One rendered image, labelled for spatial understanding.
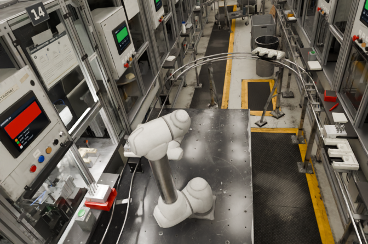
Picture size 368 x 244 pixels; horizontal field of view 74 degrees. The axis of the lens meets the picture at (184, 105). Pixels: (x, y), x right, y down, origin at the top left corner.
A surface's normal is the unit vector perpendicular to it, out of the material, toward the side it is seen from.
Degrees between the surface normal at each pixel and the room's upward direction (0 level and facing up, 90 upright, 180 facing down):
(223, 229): 0
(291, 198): 0
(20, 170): 90
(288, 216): 0
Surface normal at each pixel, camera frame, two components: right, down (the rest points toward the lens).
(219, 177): -0.14, -0.80
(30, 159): 0.97, 0.00
